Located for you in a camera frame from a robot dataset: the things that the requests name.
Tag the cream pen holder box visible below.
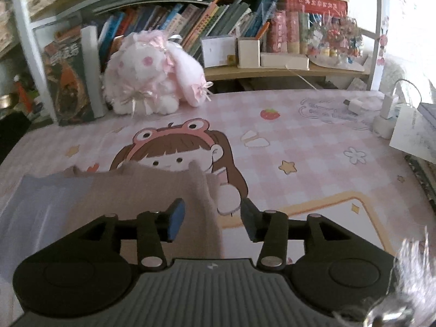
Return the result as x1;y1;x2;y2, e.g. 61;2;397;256
237;38;260;69

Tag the lavender and beige sweater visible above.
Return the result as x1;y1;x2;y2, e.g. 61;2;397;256
1;161;222;326

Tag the red white bottle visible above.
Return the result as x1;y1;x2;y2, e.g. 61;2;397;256
13;75;33;113

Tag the white paper sheet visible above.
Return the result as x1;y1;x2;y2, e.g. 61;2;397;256
389;105;436;164

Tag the colourful figurine ornament display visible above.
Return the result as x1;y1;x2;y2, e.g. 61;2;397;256
305;16;365;72

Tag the white metal wooden bookshelf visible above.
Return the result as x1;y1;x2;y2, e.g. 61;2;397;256
9;0;391;123

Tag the white charger adapter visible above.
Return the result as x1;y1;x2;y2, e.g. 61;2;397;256
343;78;423;140

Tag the flat white box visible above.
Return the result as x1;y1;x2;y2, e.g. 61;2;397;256
260;52;310;70

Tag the pink white plush bunny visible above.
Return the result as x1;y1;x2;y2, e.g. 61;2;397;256
103;30;213;116

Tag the white box on shelf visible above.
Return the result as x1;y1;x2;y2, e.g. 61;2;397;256
201;35;237;68

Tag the pink checkered cartoon desk mat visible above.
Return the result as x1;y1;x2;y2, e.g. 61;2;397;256
1;90;435;259

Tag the Harry Potter book box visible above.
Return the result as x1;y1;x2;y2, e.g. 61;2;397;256
42;25;107;126

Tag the red hardcover book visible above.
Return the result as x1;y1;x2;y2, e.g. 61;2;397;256
284;0;348;17

